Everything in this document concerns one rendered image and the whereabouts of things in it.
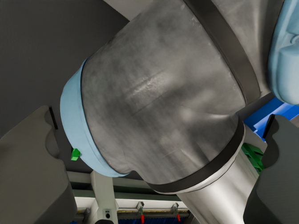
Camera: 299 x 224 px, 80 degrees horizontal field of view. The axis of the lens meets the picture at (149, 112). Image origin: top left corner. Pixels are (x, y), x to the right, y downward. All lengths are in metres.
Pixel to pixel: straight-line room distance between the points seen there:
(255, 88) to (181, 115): 0.07
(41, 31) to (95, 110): 0.39
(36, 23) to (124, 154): 0.42
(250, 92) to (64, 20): 0.45
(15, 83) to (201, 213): 0.55
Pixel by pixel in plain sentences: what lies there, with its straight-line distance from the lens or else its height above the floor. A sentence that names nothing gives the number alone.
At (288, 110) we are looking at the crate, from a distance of 1.25.
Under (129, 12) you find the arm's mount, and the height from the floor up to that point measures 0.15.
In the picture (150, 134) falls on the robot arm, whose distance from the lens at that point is 0.17.
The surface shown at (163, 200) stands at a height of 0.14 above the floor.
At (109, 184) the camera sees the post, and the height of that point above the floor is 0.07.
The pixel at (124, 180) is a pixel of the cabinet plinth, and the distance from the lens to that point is 1.07.
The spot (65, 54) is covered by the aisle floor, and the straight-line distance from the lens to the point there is 0.56.
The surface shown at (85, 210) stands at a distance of 0.90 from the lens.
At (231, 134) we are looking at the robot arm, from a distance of 0.20.
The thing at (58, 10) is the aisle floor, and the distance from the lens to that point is 0.52.
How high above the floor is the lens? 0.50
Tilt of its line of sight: 45 degrees down
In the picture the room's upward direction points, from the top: 157 degrees clockwise
